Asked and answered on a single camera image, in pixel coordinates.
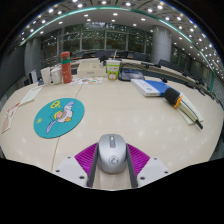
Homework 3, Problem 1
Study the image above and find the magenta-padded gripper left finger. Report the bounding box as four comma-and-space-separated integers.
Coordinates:
52, 142, 100, 188

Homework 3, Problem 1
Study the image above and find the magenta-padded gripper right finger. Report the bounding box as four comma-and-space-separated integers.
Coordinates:
125, 143, 171, 189

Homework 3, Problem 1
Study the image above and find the silver computer mouse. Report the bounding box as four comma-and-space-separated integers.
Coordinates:
98, 133, 128, 175

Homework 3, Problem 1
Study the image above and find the round teal cartoon mouse pad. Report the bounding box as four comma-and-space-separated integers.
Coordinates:
33, 97, 86, 140

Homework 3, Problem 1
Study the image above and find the black handheld microphone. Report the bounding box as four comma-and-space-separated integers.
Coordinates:
163, 87, 204, 130

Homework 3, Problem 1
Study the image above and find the blue and white book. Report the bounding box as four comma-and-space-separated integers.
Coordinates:
130, 78, 172, 98

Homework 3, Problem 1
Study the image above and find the colourful sticker sheet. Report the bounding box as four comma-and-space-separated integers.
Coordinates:
69, 76, 104, 86

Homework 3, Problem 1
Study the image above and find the white printed paper sheet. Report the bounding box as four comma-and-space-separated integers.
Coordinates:
19, 85, 44, 107

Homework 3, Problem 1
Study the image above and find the black desk conference microphone unit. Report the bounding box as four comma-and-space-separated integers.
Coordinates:
117, 63, 146, 82

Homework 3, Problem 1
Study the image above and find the red and white leaflet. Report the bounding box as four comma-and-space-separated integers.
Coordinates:
0, 101, 22, 135

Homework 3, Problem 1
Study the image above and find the white lidded ceramic mug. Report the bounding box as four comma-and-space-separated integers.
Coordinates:
49, 65, 63, 85

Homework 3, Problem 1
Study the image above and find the long curved wooden desk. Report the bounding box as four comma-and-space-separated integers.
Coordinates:
71, 58, 214, 98

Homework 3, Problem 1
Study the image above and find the white cardboard box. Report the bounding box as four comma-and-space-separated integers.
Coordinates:
76, 59, 108, 78

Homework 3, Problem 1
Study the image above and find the red insulated drink bottle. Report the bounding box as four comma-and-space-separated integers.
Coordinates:
60, 51, 73, 84

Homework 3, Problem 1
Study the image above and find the green printed cup with straw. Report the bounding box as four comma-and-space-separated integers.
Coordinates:
105, 50, 122, 81

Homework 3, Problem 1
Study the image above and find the white leaning board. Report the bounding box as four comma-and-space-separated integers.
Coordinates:
29, 69, 39, 84

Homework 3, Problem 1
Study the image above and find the dark office chairs group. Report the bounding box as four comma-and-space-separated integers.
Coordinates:
71, 49, 209, 86

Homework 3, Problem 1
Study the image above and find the ceiling lights group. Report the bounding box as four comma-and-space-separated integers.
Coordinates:
19, 0, 224, 78

